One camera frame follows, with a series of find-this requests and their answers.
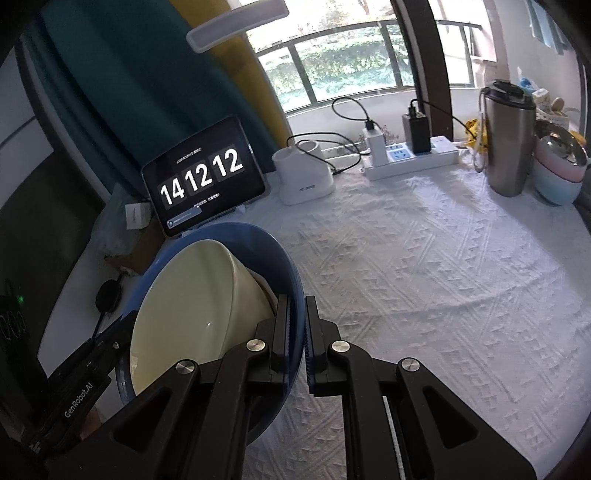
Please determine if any stainless steel bowl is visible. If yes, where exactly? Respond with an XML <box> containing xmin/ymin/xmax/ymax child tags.
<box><xmin>536</xmin><ymin>120</ymin><xmax>589</xmax><ymax>167</ymax></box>

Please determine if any small white card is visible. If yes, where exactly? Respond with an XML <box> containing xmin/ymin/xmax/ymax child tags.
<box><xmin>126</xmin><ymin>203</ymin><xmax>151</xmax><ymax>230</ymax></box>

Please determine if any dark device with green light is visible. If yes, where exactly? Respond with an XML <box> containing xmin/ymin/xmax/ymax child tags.
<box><xmin>0</xmin><ymin>277</ymin><xmax>49</xmax><ymax>416</ymax></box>

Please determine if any hanging light blue towel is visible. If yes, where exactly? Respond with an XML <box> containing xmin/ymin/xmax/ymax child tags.
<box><xmin>526</xmin><ymin>0</ymin><xmax>573</xmax><ymax>54</ymax></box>

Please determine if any white charger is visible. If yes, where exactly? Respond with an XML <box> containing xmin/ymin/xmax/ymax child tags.
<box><xmin>363</xmin><ymin>129</ymin><xmax>386</xmax><ymax>167</ymax></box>

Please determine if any black tablet with clock display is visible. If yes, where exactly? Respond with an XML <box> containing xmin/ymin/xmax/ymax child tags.
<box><xmin>141</xmin><ymin>115</ymin><xmax>267</xmax><ymax>238</ymax></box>

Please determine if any balcony railing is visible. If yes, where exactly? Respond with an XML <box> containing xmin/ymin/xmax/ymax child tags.
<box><xmin>249</xmin><ymin>18</ymin><xmax>485</xmax><ymax>112</ymax></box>

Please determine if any pink bowl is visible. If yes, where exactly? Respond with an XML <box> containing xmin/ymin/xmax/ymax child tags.
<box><xmin>534</xmin><ymin>136</ymin><xmax>591</xmax><ymax>183</ymax></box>

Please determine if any white desk lamp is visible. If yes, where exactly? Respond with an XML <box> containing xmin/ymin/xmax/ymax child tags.
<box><xmin>186</xmin><ymin>0</ymin><xmax>334</xmax><ymax>206</ymax></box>

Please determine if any cream bowl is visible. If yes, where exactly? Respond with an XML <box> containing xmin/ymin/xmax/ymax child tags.
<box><xmin>130</xmin><ymin>240</ymin><xmax>280</xmax><ymax>398</ymax></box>

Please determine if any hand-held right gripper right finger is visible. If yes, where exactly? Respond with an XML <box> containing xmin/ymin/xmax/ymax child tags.
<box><xmin>305</xmin><ymin>295</ymin><xmax>539</xmax><ymax>480</ymax></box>

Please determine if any wide yellow curtain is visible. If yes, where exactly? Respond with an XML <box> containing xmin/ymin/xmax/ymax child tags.
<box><xmin>168</xmin><ymin>0</ymin><xmax>289</xmax><ymax>139</ymax></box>

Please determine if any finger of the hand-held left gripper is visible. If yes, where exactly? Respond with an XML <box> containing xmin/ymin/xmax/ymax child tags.
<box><xmin>46</xmin><ymin>311</ymin><xmax>139</xmax><ymax>385</ymax></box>

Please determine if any white textured tablecloth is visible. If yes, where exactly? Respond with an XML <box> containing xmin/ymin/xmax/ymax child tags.
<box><xmin>92</xmin><ymin>157</ymin><xmax>591</xmax><ymax>480</ymax></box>

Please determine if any black charger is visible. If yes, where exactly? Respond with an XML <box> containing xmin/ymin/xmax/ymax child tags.
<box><xmin>402</xmin><ymin>113</ymin><xmax>432</xmax><ymax>154</ymax></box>

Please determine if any wide teal curtain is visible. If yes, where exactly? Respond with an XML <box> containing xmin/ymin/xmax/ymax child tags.
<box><xmin>37</xmin><ymin>0</ymin><xmax>278</xmax><ymax>204</ymax></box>

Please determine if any black round pouch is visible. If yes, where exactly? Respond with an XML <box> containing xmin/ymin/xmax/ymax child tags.
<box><xmin>95</xmin><ymin>281</ymin><xmax>123</xmax><ymax>319</ymax></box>

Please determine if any white power strip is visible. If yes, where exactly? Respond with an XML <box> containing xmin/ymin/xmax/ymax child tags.
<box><xmin>362</xmin><ymin>136</ymin><xmax>460</xmax><ymax>181</ymax></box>

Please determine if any brown cardboard box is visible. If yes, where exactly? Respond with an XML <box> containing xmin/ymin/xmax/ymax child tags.
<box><xmin>104</xmin><ymin>222</ymin><xmax>171</xmax><ymax>273</ymax></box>

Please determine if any large blue bowl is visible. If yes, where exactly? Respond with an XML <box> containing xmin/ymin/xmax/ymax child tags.
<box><xmin>117</xmin><ymin>222</ymin><xmax>305</xmax><ymax>446</ymax></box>

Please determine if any clear plastic bag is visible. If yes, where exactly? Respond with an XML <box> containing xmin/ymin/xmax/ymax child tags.
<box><xmin>90</xmin><ymin>182</ymin><xmax>148</xmax><ymax>259</ymax></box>

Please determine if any dark window frame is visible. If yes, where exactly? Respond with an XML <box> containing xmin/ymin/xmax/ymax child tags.
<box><xmin>390</xmin><ymin>0</ymin><xmax>455</xmax><ymax>139</ymax></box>

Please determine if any white basket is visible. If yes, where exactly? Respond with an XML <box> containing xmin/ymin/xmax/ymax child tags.
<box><xmin>531</xmin><ymin>90</ymin><xmax>581</xmax><ymax>126</ymax></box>

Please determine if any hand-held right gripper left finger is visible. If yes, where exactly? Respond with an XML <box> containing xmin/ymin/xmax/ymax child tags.
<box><xmin>46</xmin><ymin>295</ymin><xmax>301</xmax><ymax>480</ymax></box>

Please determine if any black cable of white charger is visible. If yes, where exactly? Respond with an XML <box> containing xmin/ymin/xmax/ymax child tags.
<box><xmin>286</xmin><ymin>97</ymin><xmax>377</xmax><ymax>176</ymax></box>

